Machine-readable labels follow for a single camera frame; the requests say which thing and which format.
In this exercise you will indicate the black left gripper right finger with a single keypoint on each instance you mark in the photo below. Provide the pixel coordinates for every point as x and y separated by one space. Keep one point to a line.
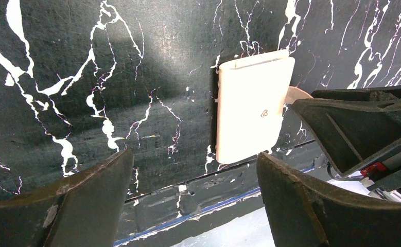
305 211

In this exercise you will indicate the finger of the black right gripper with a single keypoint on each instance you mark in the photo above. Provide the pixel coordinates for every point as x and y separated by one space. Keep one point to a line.
359 130

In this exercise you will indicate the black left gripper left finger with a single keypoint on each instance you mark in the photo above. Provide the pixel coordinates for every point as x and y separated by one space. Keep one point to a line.
80 210

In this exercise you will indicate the beige leather card holder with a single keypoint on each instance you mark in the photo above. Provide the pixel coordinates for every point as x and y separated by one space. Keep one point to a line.
252 92

